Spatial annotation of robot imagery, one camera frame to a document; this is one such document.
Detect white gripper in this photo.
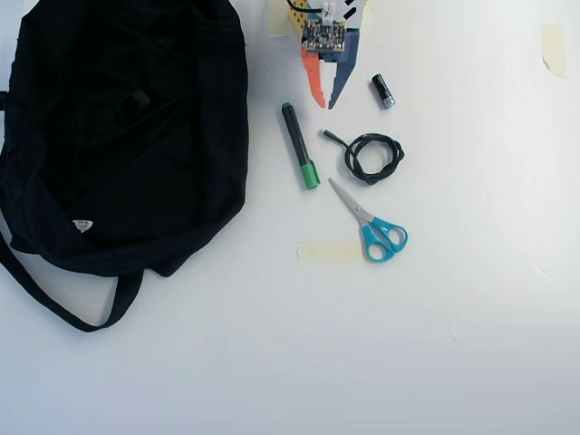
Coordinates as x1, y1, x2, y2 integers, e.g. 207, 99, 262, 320
300, 0, 367, 111

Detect yellow perforated robot base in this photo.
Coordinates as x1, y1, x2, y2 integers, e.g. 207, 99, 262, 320
285, 0, 314, 44

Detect black fabric bag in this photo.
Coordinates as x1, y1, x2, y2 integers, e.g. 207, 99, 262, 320
0, 0, 251, 334

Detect small black battery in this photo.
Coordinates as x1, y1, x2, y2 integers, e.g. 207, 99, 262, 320
371, 72, 397, 111

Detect black marker green cap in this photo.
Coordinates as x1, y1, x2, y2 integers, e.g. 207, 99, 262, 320
279, 101, 322, 190

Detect long beige masking tape strip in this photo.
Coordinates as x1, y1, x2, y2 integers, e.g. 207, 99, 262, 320
296, 239, 366, 264

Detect torn beige masking tape strip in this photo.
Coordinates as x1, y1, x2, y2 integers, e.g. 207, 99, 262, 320
540, 24, 567, 79

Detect bare camera circuit board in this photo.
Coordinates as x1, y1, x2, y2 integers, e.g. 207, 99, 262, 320
301, 17, 351, 53

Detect coiled black cable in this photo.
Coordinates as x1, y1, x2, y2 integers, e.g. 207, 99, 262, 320
319, 128, 406, 187

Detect scissors with blue handles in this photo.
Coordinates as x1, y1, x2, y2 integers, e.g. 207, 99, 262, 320
327, 177, 409, 264

